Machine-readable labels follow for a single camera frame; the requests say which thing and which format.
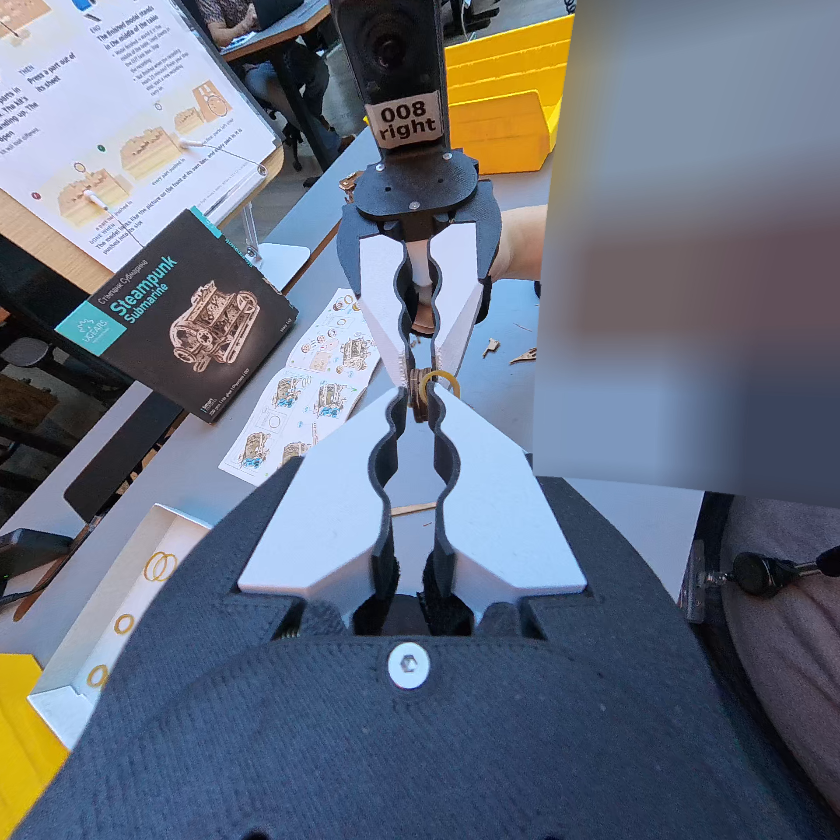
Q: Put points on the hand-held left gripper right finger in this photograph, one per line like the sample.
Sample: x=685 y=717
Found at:
x=505 y=525

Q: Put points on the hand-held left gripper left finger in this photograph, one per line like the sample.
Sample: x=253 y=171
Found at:
x=315 y=525

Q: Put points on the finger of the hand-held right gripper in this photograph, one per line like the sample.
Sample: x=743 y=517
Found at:
x=377 y=275
x=463 y=275

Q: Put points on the yellow rubber band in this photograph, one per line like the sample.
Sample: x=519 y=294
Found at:
x=443 y=373
x=88 y=676
x=145 y=568
x=115 y=624
x=176 y=567

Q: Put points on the round wooden gear disc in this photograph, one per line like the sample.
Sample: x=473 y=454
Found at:
x=417 y=399

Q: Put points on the white cardboard tray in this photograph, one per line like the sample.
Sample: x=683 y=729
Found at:
x=141 y=607

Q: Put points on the person's right forearm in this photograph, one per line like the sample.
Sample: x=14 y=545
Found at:
x=522 y=243

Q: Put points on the grey desk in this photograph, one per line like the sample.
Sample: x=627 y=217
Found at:
x=508 y=407

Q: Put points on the wooden desk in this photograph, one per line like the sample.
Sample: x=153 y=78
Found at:
x=275 y=33

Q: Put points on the black desk clamp knob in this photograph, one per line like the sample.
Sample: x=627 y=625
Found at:
x=754 y=572

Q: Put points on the wooden model gear assembly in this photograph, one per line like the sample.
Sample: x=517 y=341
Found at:
x=351 y=187

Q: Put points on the small wooden scrap piece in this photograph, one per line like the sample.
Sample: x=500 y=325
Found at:
x=525 y=356
x=491 y=348

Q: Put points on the thin wooden stick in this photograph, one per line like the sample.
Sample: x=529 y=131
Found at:
x=413 y=508

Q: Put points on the clear poster stand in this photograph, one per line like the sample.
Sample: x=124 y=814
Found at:
x=282 y=262

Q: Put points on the yellow plastic bin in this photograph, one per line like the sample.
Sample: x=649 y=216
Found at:
x=26 y=735
x=518 y=49
x=505 y=131

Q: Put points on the illustrated assembly booklet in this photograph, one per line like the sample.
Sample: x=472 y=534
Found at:
x=315 y=394

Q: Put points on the black flat pad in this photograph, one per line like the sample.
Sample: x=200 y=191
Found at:
x=124 y=459

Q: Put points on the black model kit box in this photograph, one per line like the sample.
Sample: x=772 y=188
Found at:
x=164 y=289

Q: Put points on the instruction poster with wooden board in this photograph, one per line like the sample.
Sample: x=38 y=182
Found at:
x=131 y=85

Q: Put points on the person's grey trouser leg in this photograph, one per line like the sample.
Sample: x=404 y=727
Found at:
x=787 y=656

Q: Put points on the black office chair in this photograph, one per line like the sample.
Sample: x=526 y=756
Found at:
x=26 y=351

